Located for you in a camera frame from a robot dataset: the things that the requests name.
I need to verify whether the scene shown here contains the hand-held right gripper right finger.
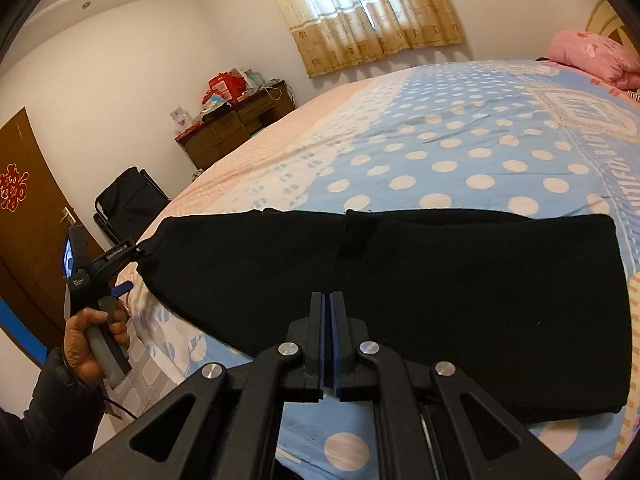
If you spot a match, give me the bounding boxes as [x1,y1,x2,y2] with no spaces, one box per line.
[328,291,581,480]

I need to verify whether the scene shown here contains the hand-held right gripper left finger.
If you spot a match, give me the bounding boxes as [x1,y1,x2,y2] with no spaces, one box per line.
[62,291,331,480]

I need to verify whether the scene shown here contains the black pants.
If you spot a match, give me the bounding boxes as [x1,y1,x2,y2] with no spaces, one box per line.
[136,207,635,425]

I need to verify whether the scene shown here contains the person's left forearm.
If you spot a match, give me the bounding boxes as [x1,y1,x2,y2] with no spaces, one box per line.
[0,347,106,480]

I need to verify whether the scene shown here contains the person's left hand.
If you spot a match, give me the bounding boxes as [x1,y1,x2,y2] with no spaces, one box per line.
[64,307,132,386]

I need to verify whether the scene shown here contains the black folding chair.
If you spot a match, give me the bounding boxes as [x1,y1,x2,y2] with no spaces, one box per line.
[93,166,171,248]

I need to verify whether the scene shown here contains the brown wooden door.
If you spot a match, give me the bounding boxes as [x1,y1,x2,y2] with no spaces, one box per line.
[0,106,108,356]

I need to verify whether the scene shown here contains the blue panel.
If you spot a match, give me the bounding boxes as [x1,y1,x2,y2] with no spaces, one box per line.
[0,299,35,356]

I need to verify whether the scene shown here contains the red paper door decoration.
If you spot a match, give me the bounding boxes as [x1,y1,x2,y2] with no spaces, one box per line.
[0,162,30,211]

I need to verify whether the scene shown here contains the brown wooden desk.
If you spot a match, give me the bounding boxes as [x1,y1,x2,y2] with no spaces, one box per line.
[175,82,296,171]

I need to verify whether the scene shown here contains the red gift bag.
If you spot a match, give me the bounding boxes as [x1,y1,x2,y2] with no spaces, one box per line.
[207,71,248,106]

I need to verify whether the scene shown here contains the polka dot bedsheet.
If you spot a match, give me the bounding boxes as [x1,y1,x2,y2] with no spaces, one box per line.
[107,57,640,480]

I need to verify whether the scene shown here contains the beige patterned window curtain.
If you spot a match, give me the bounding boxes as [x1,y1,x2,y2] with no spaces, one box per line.
[255,0,466,79]

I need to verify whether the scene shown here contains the pink floral pillow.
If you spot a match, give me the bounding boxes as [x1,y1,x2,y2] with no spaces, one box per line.
[546,29,640,92]

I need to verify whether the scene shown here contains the cream wooden headboard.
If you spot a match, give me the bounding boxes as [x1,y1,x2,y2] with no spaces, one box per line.
[585,0,632,45]

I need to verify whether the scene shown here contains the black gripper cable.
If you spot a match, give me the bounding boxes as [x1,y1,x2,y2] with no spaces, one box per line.
[100,385,141,420]

